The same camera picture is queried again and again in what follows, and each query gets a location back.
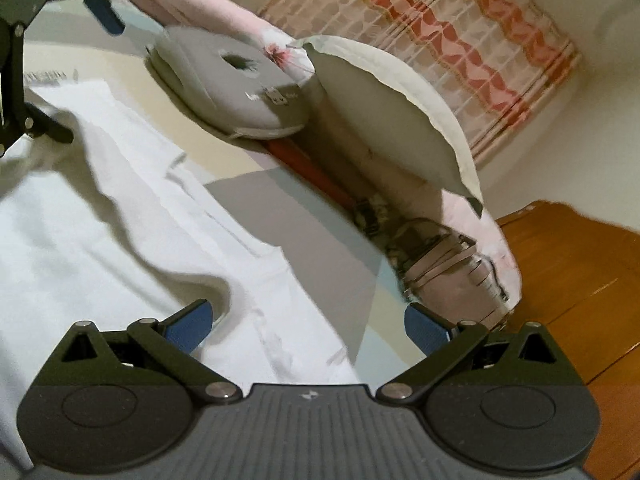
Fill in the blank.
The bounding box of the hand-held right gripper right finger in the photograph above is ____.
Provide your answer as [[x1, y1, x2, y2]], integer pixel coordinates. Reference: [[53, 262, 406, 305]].
[[375, 302, 571, 406]]

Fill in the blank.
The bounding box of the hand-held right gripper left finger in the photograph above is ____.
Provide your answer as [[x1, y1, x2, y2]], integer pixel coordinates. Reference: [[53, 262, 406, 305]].
[[47, 299, 246, 406]]

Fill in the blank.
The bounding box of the white printed sweatshirt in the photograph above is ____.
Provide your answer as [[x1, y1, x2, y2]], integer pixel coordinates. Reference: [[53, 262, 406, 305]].
[[0, 77, 361, 480]]

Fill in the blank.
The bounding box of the pink handbag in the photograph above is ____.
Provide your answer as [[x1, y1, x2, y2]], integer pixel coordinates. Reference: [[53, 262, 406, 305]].
[[350, 195, 513, 328]]

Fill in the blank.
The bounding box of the pink floral quilt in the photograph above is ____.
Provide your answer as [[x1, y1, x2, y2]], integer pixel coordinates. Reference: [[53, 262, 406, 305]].
[[107, 0, 523, 311]]

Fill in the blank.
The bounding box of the grey round cushion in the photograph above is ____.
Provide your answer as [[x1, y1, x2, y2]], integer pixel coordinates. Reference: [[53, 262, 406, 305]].
[[145, 25, 311, 141]]

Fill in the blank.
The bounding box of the wooden headboard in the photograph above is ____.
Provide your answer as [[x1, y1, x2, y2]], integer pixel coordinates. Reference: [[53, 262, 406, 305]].
[[492, 200, 640, 480]]

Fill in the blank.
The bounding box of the red cloth item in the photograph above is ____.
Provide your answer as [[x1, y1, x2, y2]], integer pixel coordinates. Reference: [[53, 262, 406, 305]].
[[265, 137, 351, 208]]

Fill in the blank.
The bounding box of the pastel checked pillow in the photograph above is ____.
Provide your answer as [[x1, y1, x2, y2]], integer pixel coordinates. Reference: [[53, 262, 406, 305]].
[[300, 35, 485, 218]]

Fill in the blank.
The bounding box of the patterned curtain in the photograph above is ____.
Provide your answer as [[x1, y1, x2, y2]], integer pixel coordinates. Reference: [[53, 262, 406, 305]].
[[257, 0, 583, 166]]

